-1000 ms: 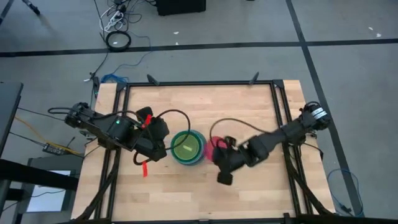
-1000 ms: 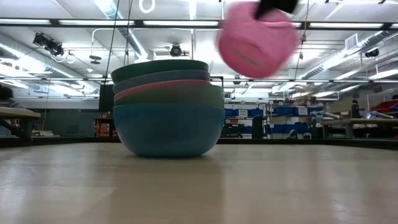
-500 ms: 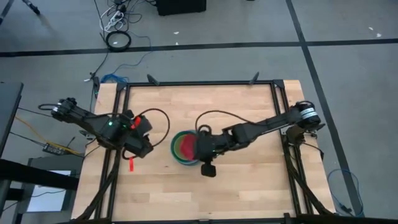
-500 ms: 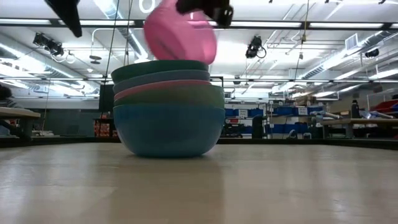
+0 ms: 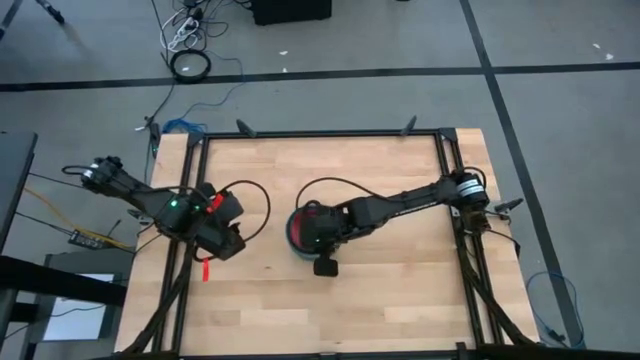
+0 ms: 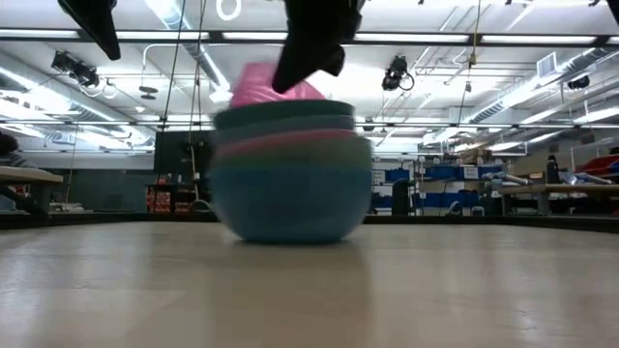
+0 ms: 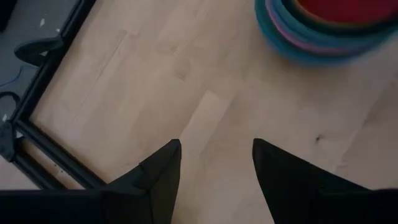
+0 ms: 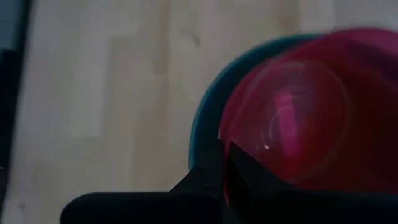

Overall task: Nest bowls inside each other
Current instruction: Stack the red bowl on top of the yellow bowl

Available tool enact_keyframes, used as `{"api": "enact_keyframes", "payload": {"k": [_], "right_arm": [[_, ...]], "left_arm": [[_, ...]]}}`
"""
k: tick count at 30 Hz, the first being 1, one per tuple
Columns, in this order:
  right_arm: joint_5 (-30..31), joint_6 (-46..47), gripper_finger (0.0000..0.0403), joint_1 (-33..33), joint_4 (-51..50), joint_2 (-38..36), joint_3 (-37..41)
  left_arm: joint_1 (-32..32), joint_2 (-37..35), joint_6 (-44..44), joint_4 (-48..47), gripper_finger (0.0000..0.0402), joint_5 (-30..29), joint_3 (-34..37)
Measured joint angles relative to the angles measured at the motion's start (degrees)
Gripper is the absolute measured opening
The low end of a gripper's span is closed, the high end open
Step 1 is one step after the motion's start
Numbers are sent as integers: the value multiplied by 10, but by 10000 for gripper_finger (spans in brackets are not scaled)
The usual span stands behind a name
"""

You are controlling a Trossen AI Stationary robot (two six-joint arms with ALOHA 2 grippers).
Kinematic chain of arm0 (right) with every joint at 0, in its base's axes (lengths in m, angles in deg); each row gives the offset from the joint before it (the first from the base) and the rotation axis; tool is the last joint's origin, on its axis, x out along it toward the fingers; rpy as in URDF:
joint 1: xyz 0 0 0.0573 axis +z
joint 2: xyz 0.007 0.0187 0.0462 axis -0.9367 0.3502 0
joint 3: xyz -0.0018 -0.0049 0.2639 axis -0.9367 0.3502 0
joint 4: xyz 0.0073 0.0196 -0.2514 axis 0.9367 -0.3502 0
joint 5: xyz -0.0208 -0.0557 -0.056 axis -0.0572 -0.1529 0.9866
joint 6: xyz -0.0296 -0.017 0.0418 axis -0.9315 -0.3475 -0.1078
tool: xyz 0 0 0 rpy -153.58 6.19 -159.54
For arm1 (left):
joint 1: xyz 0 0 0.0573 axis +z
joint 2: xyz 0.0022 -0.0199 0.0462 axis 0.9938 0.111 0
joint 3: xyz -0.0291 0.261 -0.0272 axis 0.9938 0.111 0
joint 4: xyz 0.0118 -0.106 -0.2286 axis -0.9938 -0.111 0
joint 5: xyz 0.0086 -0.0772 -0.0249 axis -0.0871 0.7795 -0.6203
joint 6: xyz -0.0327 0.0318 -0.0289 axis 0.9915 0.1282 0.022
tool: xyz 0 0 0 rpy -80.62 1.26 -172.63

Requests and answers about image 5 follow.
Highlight coiled black cable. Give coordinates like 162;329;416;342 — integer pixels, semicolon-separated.
169;48;213;84

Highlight dark desk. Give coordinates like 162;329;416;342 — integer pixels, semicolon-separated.
0;130;39;251

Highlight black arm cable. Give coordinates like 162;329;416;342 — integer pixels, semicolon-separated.
294;176;401;211
218;178;272;247

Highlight blue cable loop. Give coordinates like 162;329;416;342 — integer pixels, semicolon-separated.
524;270;587;350

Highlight small electronics board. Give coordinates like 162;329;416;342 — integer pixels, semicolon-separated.
67;228;107;250

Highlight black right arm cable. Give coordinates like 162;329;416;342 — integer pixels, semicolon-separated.
294;176;401;211

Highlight teal plastic bowl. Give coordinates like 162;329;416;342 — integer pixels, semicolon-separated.
285;207;342;263

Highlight black equipment box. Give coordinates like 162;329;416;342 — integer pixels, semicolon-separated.
249;0;334;27

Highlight white power strip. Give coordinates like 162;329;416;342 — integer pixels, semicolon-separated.
166;16;202;52

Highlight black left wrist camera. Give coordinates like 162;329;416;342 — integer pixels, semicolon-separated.
212;189;246;224

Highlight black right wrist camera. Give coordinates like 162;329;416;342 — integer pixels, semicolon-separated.
312;253;340;278

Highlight blue cable bundle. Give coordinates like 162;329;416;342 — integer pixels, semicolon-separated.
162;117;208;135

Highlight pink plastic bowl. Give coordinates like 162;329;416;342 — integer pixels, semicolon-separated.
291;208;321;252

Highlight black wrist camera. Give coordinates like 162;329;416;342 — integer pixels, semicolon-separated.
312;253;340;278
212;189;246;224

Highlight yellow cable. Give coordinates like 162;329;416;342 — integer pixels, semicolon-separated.
23;185;135;250

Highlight black aluminium rig frame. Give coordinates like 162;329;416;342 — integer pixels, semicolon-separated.
113;127;542;360

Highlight white screen device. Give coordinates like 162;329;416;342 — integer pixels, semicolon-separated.
41;271;117;343

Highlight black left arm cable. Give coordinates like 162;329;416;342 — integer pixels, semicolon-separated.
218;178;272;247

